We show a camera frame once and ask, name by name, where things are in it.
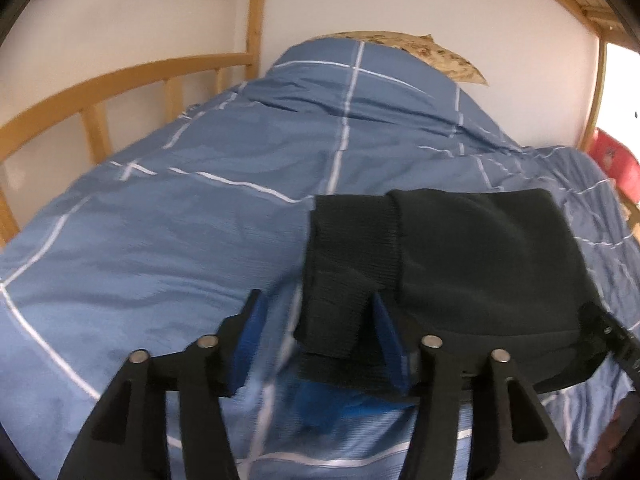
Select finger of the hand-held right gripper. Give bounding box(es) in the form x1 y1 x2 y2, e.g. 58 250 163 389
580 302 640 392

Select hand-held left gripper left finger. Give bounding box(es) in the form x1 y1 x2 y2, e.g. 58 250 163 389
57 289 267 480

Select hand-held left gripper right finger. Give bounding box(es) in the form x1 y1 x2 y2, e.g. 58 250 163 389
371 292 578 480

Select black pants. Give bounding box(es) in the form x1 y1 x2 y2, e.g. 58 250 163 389
292 189 611 401

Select person's right hand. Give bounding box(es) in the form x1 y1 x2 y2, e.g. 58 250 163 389
587 394 640 480

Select blue checked duvet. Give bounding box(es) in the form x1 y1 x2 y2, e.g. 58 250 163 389
0 40 636 480

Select red storage box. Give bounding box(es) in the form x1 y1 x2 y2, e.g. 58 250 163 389
587 127 640 206

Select beige patterned pillow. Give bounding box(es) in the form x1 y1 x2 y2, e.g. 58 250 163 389
320 31 488 86

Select wooden bed frame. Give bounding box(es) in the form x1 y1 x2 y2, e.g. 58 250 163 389
0 0 640 251

